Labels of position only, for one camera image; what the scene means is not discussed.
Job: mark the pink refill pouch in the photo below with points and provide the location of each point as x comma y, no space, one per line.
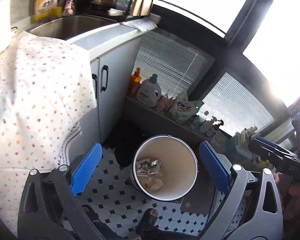
164,105

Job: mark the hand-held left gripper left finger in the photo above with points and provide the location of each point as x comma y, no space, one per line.
86,171

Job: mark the white dish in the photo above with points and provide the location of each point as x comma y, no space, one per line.
115,12

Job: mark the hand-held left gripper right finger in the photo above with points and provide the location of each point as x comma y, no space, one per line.
215,167

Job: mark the orange bottle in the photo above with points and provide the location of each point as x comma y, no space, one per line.
135,83

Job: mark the white pump bottle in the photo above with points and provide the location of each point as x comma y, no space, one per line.
206,127

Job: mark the pale green plastic basket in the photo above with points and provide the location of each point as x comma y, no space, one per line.
240,145

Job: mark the white window blind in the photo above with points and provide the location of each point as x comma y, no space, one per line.
237,105
170,62

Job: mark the black sandal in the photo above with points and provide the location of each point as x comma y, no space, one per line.
91,215
147,221

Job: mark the black dish rack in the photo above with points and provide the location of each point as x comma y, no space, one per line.
100,7

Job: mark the small black-rimmed cutting board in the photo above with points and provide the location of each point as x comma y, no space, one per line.
143,6

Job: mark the crumpled beige tissue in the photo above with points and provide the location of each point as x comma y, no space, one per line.
153,183

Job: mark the small pink bottle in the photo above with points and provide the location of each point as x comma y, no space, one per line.
69,6

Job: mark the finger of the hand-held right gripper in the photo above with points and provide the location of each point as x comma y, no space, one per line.
272,144
272,156

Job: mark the clear plastic sheet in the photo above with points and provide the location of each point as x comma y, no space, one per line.
140,25

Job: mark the crumpled foil wrapper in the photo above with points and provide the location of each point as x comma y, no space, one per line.
150,167

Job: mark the dark pump bottle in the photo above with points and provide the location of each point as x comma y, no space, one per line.
215,128

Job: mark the white round waste bin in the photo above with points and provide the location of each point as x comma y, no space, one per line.
175,155

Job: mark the grey window ledge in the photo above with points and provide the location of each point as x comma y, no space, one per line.
152,116

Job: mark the yellow detergent bottle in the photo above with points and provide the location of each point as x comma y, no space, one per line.
48,3

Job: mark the green and white refill pouch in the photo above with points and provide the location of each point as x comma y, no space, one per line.
183,108

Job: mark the white cabinet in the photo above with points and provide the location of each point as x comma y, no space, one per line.
117,55

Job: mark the white dotted cloth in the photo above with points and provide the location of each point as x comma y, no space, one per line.
35,92

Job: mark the white detergent jug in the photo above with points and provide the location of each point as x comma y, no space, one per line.
149,93

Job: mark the steel sink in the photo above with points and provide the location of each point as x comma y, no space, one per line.
72,26

